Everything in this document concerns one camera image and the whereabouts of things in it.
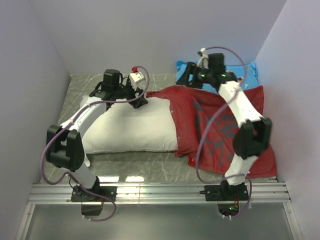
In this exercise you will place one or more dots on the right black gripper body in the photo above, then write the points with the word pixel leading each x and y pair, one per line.
pixel 202 76

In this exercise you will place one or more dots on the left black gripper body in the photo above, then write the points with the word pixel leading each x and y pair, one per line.
pixel 124 92

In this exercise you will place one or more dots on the white pillow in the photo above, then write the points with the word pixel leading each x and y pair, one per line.
pixel 122 128

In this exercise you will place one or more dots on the red pillowcase with grey print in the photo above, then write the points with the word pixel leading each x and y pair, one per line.
pixel 191 109

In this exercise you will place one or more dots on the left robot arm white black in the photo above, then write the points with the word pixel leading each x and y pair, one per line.
pixel 64 147

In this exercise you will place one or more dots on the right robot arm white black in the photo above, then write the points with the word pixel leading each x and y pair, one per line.
pixel 254 130

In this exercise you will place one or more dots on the right control board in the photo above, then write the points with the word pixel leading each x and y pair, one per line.
pixel 230 209

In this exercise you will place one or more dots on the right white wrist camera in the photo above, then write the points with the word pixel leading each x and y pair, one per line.
pixel 203 61

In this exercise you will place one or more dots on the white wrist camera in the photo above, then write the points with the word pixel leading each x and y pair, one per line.
pixel 136 77
pixel 203 61

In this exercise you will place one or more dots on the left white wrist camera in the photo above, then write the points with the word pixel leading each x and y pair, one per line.
pixel 136 77

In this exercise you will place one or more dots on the aluminium rail frame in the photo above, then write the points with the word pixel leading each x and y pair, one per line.
pixel 157 193

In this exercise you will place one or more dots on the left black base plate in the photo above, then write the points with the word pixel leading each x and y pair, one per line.
pixel 79 195

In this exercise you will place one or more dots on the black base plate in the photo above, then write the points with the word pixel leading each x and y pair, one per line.
pixel 79 195
pixel 212 193

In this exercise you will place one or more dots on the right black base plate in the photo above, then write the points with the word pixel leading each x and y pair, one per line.
pixel 212 193

